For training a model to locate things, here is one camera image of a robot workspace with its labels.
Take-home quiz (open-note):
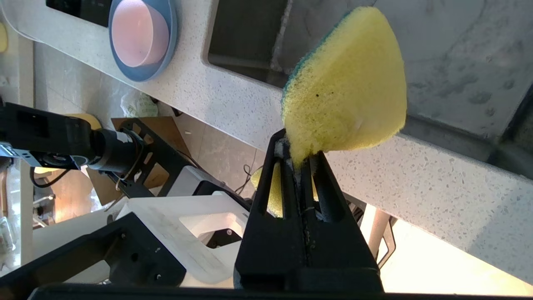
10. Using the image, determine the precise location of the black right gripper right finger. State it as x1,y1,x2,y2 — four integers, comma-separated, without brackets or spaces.
289,151,384,292

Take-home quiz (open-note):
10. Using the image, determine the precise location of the white plastic bag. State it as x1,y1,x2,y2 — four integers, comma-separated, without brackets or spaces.
121,90,159,119

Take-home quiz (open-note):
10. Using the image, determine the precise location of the black glass induction cooktop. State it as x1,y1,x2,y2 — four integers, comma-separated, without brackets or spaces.
45,0,114,28

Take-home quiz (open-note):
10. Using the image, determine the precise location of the black robot chassis frame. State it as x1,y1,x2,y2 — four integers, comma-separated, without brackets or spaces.
110,117,200,198

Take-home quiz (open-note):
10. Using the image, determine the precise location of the stainless steel sink basin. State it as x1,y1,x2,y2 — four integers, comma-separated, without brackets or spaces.
202,0,533,180

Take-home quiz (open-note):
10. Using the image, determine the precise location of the pink bowl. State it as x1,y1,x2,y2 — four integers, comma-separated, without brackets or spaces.
112,0,170,68

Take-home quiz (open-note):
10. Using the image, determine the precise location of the yellow sponge brush with handle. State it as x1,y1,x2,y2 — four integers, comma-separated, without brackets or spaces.
250,6,408,219

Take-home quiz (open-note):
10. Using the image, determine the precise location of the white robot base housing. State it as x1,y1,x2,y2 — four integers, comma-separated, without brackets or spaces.
117,167,250,288

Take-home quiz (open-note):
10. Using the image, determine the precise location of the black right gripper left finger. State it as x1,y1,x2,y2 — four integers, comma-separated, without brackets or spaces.
234,129,309,290

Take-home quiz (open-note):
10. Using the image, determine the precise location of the large blue-grey plate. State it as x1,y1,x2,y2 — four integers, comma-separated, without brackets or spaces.
108,0,179,83

